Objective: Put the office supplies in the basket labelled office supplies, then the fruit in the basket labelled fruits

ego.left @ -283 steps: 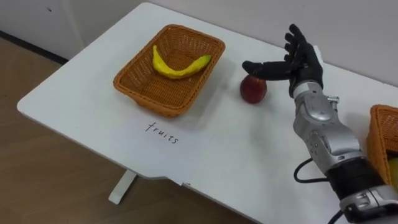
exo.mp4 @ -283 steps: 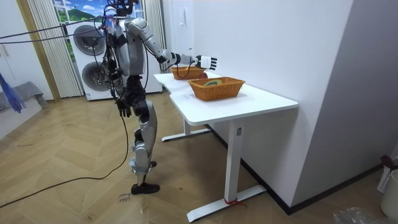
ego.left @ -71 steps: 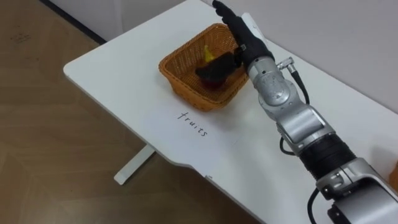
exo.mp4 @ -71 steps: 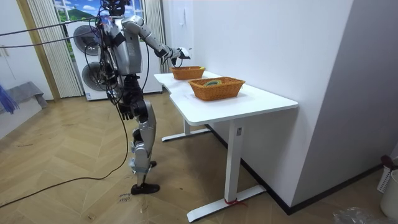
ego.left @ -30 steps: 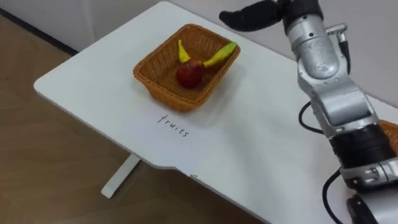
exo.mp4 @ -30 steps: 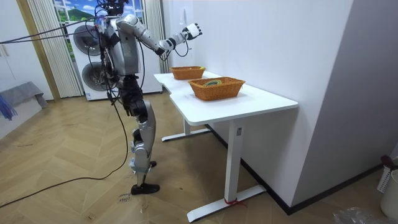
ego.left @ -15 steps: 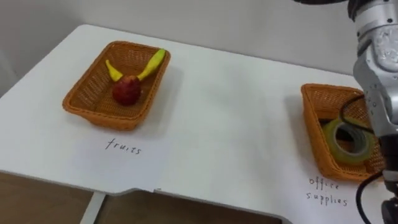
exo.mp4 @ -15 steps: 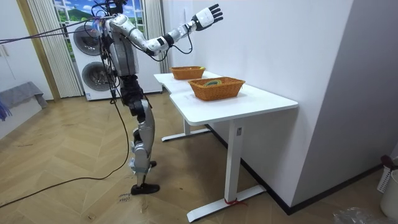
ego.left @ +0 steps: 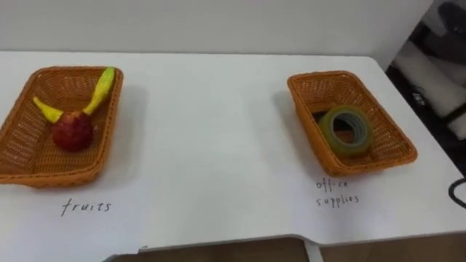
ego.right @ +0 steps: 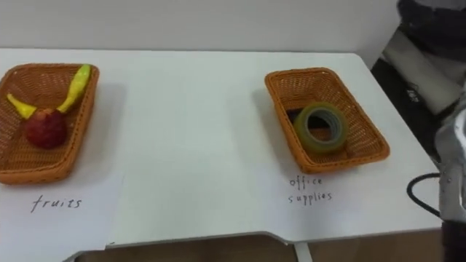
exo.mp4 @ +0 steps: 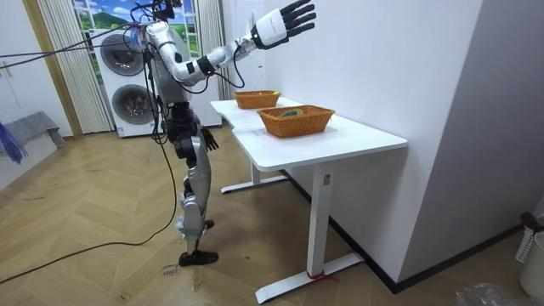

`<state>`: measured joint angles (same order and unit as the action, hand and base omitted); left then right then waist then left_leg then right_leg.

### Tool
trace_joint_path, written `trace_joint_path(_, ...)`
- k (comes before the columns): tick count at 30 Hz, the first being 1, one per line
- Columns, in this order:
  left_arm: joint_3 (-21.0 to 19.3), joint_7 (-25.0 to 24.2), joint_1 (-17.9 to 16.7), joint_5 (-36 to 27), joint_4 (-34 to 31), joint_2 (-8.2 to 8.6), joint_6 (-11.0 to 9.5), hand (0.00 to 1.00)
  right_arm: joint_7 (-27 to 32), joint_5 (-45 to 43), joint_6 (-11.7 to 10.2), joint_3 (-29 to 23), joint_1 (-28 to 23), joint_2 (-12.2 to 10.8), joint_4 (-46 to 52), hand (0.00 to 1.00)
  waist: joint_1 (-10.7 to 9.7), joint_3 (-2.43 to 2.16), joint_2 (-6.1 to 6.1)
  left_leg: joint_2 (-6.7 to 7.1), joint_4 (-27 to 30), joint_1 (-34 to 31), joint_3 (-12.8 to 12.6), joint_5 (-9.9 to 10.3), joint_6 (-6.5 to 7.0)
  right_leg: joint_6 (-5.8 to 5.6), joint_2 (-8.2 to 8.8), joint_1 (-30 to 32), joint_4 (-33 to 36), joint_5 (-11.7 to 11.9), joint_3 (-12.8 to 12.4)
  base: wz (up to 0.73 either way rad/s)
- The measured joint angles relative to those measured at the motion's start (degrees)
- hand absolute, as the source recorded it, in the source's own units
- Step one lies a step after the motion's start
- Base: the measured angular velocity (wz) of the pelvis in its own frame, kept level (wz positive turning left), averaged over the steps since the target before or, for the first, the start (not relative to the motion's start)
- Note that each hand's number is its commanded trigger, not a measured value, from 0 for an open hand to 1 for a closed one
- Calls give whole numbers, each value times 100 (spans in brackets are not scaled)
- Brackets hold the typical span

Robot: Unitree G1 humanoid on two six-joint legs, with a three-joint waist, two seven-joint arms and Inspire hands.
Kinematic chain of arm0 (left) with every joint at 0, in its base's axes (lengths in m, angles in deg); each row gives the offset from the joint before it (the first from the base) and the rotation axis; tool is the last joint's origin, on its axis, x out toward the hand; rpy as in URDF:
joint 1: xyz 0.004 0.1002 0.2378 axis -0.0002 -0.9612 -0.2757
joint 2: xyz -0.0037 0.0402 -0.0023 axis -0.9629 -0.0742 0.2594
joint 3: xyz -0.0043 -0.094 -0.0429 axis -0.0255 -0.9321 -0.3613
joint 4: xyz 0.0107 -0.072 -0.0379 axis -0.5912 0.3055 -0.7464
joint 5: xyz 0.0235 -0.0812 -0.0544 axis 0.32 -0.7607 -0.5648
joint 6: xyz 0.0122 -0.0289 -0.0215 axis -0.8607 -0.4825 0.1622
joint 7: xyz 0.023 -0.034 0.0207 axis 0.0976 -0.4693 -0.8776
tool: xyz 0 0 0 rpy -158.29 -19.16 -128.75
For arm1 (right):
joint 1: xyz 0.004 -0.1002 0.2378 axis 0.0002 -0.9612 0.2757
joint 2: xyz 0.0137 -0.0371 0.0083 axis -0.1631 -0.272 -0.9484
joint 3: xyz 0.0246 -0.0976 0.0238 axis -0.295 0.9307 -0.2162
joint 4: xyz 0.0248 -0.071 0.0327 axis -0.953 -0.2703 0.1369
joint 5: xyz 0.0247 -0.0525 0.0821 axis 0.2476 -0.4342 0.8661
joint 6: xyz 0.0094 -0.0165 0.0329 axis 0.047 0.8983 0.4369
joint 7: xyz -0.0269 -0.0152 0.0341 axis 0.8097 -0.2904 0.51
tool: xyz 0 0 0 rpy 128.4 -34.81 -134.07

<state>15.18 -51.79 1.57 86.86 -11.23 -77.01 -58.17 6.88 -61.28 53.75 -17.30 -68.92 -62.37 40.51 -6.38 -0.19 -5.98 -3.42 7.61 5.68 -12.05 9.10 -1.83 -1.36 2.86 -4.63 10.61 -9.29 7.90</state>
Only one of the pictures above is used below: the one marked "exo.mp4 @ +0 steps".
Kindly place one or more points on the white desk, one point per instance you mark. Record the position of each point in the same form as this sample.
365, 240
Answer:
297, 149

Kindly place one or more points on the robot body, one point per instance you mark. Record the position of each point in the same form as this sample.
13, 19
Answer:
170, 81

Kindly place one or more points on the white round bin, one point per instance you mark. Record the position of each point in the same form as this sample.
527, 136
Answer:
533, 268

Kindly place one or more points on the orange wicker basket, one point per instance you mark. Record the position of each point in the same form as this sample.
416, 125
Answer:
297, 125
255, 100

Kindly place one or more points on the white washing machine tower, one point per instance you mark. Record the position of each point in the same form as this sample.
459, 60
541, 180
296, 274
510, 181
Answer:
123, 55

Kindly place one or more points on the robot legs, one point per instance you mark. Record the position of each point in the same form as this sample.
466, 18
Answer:
197, 170

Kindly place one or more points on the landscape window poster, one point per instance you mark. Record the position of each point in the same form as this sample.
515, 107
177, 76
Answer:
106, 13

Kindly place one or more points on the green soft toy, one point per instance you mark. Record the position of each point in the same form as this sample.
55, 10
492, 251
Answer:
291, 113

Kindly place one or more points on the clear plastic bag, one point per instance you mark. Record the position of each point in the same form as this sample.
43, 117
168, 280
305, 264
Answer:
489, 295

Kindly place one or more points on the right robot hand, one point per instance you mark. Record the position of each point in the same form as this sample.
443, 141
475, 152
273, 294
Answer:
272, 27

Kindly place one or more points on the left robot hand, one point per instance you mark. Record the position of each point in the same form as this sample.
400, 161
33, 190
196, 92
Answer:
210, 139

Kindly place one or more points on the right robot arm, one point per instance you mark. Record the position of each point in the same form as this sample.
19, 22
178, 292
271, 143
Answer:
178, 64

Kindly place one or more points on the white pleated curtain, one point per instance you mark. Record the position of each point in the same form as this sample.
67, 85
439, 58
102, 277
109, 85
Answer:
81, 64
210, 25

